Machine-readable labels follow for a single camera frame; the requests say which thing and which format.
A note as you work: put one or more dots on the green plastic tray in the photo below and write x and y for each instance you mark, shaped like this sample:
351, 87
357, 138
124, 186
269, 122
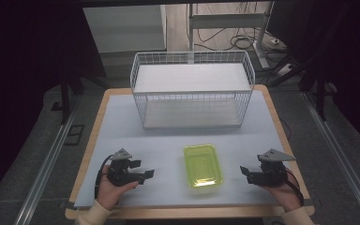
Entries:
202, 165

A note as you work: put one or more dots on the black floor plate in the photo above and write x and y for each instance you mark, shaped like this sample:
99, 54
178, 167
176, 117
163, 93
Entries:
74, 135

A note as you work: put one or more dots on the person's left hand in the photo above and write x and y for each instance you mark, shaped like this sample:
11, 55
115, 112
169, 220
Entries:
109, 193

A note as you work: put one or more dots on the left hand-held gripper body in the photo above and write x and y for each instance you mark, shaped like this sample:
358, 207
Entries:
122, 173

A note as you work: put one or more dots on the dark curtain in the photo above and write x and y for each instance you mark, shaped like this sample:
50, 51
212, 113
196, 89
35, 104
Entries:
22, 62
350, 56

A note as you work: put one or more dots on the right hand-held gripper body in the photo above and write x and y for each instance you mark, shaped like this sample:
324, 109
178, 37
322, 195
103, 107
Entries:
272, 175

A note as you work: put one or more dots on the aluminium floor rail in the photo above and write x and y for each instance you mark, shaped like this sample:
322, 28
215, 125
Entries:
340, 156
48, 162

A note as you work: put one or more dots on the grey metal desk frame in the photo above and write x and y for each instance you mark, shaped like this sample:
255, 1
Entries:
228, 20

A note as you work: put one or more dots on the person's right hand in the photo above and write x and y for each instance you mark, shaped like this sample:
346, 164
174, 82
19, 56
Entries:
289, 197

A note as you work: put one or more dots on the white power strip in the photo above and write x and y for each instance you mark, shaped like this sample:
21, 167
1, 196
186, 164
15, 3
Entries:
285, 70

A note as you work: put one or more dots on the pale grey table mat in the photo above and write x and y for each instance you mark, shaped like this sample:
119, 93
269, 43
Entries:
168, 143

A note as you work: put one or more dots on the black stand legs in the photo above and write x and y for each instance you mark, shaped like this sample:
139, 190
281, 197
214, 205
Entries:
65, 100
320, 100

